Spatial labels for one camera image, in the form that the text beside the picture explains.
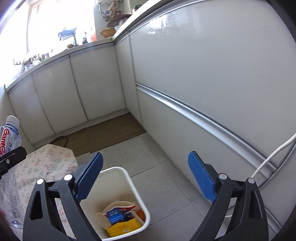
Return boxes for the hanging wooden utensils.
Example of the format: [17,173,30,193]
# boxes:
[103,1,121,23]

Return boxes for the white cable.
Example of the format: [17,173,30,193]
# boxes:
[252,133,296,179]

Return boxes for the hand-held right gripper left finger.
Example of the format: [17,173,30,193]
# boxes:
[22,152,104,241]

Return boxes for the white plastic bin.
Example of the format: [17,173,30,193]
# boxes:
[79,166,151,240]

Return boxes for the white kitchen countertop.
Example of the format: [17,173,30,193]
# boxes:
[4,0,204,93]

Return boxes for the brown cutting board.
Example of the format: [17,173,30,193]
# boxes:
[107,14,131,27]

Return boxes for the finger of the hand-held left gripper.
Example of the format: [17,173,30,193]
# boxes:
[0,146,27,178]

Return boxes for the wicker basket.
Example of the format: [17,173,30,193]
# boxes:
[99,27,116,39]

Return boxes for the yellow snack packet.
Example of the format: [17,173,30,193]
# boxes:
[106,218,143,239]

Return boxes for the window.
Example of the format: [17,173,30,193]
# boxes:
[23,0,96,61]

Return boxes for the small brown floor mat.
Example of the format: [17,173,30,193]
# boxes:
[66,127,91,157]

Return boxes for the red instant noodle cup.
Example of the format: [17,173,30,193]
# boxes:
[96,200,137,229]

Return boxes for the white cabinet door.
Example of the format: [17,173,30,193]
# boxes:
[7,75,55,145]
[32,57,89,133]
[115,35,142,124]
[69,44,127,121]

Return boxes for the large brown floor mat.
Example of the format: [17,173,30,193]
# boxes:
[88,112,147,154]

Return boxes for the round woven mat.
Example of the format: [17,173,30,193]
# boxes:
[50,136,69,148]

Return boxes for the blue rack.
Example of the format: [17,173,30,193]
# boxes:
[58,27,78,46]

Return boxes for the clear plastic bottle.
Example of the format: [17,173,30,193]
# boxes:
[0,115,26,229]

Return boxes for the orange peel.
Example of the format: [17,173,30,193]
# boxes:
[135,209,146,224]

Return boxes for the floral tablecloth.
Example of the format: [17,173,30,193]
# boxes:
[14,144,79,237]

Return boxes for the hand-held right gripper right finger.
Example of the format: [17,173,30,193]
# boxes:
[188,151,269,241]

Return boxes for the blue paper box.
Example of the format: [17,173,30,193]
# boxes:
[106,207,125,226]

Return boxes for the cluster of glass jars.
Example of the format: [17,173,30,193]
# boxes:
[21,50,59,70]

